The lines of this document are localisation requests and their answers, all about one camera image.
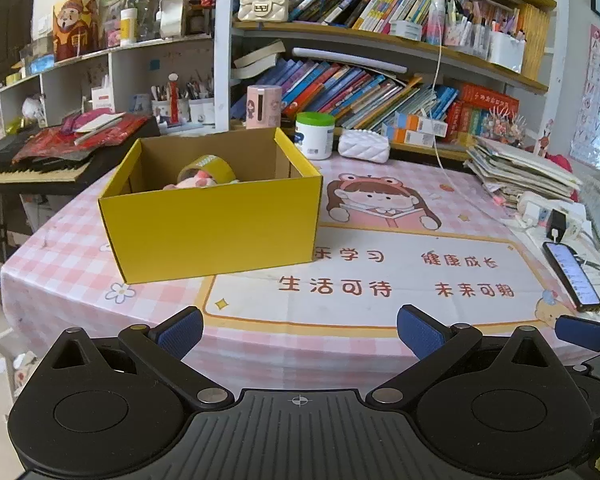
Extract row of stacked slanting books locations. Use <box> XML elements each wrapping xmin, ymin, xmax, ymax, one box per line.
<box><xmin>232</xmin><ymin>57</ymin><xmax>461</xmax><ymax>136</ymax></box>

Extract white jar green lid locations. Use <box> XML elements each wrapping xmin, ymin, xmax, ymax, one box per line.
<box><xmin>295</xmin><ymin>112</ymin><xmax>336</xmax><ymax>161</ymax></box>

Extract purple ribbon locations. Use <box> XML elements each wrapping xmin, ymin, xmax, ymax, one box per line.
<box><xmin>62</xmin><ymin>112</ymin><xmax>101</xmax><ymax>133</ymax></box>

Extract white shelf unit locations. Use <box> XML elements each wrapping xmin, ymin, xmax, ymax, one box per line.
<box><xmin>0</xmin><ymin>35</ymin><xmax>216</xmax><ymax>128</ymax></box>

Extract white quilted pouch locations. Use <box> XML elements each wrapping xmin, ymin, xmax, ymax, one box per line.
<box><xmin>337</xmin><ymin>129</ymin><xmax>392</xmax><ymax>163</ymax></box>

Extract black charger plug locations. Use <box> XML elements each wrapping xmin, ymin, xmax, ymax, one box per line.
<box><xmin>546</xmin><ymin>209</ymin><xmax>568</xmax><ymax>241</ymax></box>

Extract yellow tape roll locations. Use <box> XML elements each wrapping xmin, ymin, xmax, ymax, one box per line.
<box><xmin>176</xmin><ymin>155</ymin><xmax>238</xmax><ymax>185</ymax></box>

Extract white bottle yellow label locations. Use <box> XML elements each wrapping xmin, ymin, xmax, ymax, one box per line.
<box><xmin>120</xmin><ymin>8</ymin><xmax>138</xmax><ymax>46</ymax></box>

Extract black electronic keyboard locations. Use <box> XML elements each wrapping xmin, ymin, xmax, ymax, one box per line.
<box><xmin>0</xmin><ymin>120</ymin><xmax>131</xmax><ymax>196</ymax></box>

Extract alphabet wall poster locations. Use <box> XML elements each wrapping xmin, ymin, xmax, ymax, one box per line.
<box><xmin>570</xmin><ymin>22</ymin><xmax>600</xmax><ymax>181</ymax></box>

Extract white plastic bag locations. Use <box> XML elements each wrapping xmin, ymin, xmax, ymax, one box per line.
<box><xmin>21</xmin><ymin>96</ymin><xmax>47</xmax><ymax>126</ymax></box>

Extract white envelope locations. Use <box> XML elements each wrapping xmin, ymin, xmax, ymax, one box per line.
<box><xmin>75</xmin><ymin>114</ymin><xmax>126</xmax><ymax>133</ymax></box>

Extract white power strip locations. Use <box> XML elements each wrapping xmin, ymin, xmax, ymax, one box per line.
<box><xmin>517</xmin><ymin>192</ymin><xmax>588</xmax><ymax>238</ymax></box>

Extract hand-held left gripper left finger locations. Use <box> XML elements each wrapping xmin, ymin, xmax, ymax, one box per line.
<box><xmin>42</xmin><ymin>305</ymin><xmax>231</xmax><ymax>411</ymax></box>

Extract bunch of colourful pens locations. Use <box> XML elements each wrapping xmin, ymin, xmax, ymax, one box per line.
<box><xmin>425</xmin><ymin>0</ymin><xmax>526</xmax><ymax>56</ymax></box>

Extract white red box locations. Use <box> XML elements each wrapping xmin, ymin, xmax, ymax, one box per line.
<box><xmin>90</xmin><ymin>85</ymin><xmax>116</xmax><ymax>113</ymax></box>

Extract white small box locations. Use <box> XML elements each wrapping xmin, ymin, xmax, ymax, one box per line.
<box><xmin>389</xmin><ymin>19</ymin><xmax>423</xmax><ymax>41</ymax></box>

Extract white paper roll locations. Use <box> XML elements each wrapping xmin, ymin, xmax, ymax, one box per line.
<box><xmin>292</xmin><ymin>47</ymin><xmax>408</xmax><ymax>73</ymax></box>

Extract red cloth item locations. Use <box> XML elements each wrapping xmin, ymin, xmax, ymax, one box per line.
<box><xmin>532</xmin><ymin>152</ymin><xmax>581</xmax><ymax>201</ymax></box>

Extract stack of papers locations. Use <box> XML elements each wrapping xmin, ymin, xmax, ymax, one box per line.
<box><xmin>464</xmin><ymin>137</ymin><xmax>583</xmax><ymax>206</ymax></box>

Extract white organizer box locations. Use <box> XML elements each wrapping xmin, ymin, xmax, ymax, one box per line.
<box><xmin>489</xmin><ymin>32</ymin><xmax>526</xmax><ymax>73</ymax></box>

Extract colourful toy flower bouquet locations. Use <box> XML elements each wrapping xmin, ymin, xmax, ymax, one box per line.
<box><xmin>480</xmin><ymin>107</ymin><xmax>526</xmax><ymax>143</ymax></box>

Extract thick white-edged book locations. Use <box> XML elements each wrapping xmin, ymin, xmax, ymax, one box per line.
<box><xmin>232</xmin><ymin>62</ymin><xmax>278</xmax><ymax>81</ymax></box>
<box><xmin>234</xmin><ymin>40</ymin><xmax>287</xmax><ymax>68</ymax></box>

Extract pink pig plush toy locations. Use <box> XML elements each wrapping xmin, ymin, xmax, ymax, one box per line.
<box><xmin>162</xmin><ymin>170</ymin><xmax>226</xmax><ymax>191</ymax></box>

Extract pink checked tablecloth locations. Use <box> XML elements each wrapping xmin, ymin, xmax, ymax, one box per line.
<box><xmin>0</xmin><ymin>152</ymin><xmax>600</xmax><ymax>391</ymax></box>

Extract white charging cable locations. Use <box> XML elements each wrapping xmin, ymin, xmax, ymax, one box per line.
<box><xmin>425</xmin><ymin>0</ymin><xmax>518</xmax><ymax>226</ymax></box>

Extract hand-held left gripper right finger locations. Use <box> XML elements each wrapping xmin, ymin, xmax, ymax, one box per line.
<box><xmin>367</xmin><ymin>304</ymin><xmax>561</xmax><ymax>411</ymax></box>

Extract yellow cardboard box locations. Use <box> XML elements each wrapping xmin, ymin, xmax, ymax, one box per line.
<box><xmin>97</xmin><ymin>127</ymin><xmax>324</xmax><ymax>285</ymax></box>

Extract white pen cup with brushes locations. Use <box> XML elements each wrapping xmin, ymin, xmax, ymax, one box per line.
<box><xmin>151</xmin><ymin>80</ymin><xmax>190</xmax><ymax>123</ymax></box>
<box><xmin>187</xmin><ymin>77</ymin><xmax>216</xmax><ymax>123</ymax></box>

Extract red boxed book set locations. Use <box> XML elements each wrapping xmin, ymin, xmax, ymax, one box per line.
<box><xmin>447</xmin><ymin>84</ymin><xmax>521</xmax><ymax>141</ymax></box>

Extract pink cylindrical coin bank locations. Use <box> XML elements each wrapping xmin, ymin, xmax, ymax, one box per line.
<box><xmin>246</xmin><ymin>85</ymin><xmax>283</xmax><ymax>131</ymax></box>

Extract black smartphone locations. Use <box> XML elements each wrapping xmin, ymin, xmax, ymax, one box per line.
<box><xmin>542</xmin><ymin>241</ymin><xmax>600</xmax><ymax>312</ymax></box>

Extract wooden bookshelf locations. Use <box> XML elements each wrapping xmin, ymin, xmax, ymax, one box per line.
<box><xmin>212</xmin><ymin>0</ymin><xmax>561</xmax><ymax>161</ymax></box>

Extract row of leaning colourful books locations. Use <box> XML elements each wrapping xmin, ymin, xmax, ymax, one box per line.
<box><xmin>287</xmin><ymin>0</ymin><xmax>448</xmax><ymax>36</ymax></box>

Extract red papers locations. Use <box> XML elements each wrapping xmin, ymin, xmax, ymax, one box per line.
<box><xmin>12</xmin><ymin>114</ymin><xmax>156</xmax><ymax>163</ymax></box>

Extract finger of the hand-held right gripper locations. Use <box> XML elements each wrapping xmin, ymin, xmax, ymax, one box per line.
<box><xmin>554</xmin><ymin>314</ymin><xmax>600</xmax><ymax>352</ymax></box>

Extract white tape dispenser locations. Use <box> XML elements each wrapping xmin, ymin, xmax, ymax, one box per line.
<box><xmin>159</xmin><ymin>0</ymin><xmax>188</xmax><ymax>38</ymax></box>

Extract blue packet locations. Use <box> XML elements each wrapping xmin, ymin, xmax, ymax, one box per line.
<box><xmin>27</xmin><ymin>55</ymin><xmax>56</xmax><ymax>75</ymax></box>

